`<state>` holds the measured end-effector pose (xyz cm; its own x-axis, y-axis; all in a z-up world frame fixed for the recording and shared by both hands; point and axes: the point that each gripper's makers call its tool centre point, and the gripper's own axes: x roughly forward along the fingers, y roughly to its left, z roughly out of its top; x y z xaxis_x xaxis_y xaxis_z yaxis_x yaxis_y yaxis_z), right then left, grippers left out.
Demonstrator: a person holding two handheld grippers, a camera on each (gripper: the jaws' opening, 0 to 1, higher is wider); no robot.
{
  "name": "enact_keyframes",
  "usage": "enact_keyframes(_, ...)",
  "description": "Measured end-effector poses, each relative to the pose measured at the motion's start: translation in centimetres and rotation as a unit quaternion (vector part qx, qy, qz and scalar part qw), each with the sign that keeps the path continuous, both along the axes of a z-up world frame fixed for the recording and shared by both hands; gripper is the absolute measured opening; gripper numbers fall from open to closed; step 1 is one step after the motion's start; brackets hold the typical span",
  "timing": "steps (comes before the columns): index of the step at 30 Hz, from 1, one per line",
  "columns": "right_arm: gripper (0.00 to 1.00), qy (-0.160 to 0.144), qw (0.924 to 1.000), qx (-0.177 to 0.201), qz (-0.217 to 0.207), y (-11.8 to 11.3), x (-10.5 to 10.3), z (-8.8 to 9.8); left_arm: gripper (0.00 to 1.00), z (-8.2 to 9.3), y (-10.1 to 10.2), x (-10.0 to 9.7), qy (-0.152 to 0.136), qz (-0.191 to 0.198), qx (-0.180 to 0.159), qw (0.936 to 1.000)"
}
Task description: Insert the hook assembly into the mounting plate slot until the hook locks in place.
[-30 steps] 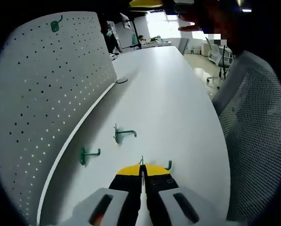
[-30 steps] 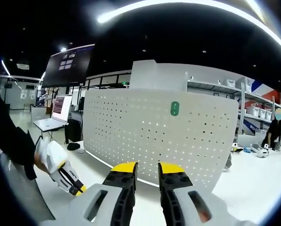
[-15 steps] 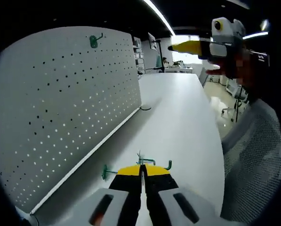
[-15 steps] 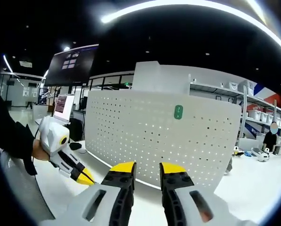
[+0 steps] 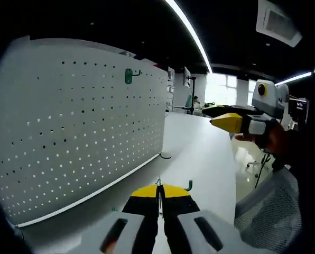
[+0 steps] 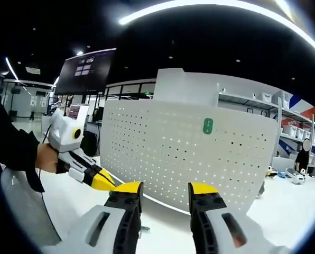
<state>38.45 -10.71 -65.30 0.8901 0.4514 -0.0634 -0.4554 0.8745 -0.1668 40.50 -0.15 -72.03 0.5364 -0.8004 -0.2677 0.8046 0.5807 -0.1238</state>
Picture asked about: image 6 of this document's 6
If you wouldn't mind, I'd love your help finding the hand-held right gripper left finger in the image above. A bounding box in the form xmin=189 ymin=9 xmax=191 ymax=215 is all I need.
xmin=64 ymin=181 xmax=144 ymax=254

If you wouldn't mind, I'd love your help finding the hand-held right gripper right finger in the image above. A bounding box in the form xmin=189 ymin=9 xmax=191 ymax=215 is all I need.
xmin=188 ymin=182 xmax=282 ymax=254

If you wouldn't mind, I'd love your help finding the green mounting plate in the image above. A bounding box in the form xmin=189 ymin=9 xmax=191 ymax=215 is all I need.
xmin=202 ymin=117 xmax=214 ymax=135

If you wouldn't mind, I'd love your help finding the person's left hand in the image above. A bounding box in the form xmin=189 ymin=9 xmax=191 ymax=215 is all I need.
xmin=36 ymin=142 xmax=60 ymax=174

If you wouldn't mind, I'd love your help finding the white perforated pegboard panel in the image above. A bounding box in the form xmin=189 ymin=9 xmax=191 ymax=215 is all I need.
xmin=100 ymin=98 xmax=279 ymax=215

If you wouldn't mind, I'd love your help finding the white device on table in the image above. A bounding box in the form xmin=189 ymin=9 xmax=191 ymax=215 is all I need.
xmin=285 ymin=167 xmax=306 ymax=185

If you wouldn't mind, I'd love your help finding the white storage shelf rack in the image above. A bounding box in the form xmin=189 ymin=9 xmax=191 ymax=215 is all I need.
xmin=217 ymin=87 xmax=315 ymax=162

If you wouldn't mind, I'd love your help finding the ceiling light strip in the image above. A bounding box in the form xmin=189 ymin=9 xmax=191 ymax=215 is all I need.
xmin=118 ymin=0 xmax=315 ymax=62

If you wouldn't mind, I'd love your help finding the large dark wall screen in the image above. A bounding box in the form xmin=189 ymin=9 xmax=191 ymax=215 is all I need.
xmin=54 ymin=48 xmax=118 ymax=96

